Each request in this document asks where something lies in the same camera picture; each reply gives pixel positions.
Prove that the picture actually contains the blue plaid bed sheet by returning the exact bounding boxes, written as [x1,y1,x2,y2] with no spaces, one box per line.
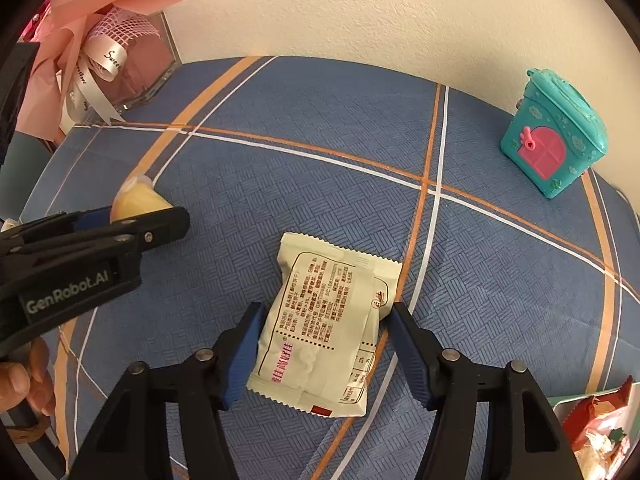
[15,55,640,480]

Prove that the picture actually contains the clear glass vase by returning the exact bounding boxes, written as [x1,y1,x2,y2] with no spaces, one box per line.
[82,10,178,111]

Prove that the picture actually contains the cream snack packet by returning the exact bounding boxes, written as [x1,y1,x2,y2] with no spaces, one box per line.
[246,232,403,418]

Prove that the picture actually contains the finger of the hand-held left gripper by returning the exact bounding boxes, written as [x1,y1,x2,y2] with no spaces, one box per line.
[65,206,191,261]
[0,205,115,248]

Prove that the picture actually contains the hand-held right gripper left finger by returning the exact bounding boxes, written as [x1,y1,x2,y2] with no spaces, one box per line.
[72,302,266,480]

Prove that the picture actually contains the cream cone-shaped candy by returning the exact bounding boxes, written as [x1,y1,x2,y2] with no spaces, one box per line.
[111,176,173,221]

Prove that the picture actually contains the pink flower bouquet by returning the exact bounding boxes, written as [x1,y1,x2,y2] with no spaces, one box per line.
[20,0,200,143]

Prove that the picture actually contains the mint green tray box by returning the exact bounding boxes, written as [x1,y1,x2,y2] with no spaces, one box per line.
[545,385,633,480]

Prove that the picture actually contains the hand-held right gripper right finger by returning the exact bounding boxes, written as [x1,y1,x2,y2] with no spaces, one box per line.
[387,302,586,480]

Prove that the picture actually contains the red snack packet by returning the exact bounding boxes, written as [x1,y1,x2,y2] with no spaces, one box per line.
[562,377,633,453]

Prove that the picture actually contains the brown woven bracelet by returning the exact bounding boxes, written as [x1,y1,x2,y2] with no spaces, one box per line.
[4,421,49,445]

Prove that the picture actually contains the teal toy house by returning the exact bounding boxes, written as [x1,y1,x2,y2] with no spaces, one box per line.
[500,67,609,200]

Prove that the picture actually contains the person's left hand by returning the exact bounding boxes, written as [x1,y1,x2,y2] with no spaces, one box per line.
[0,337,54,418]

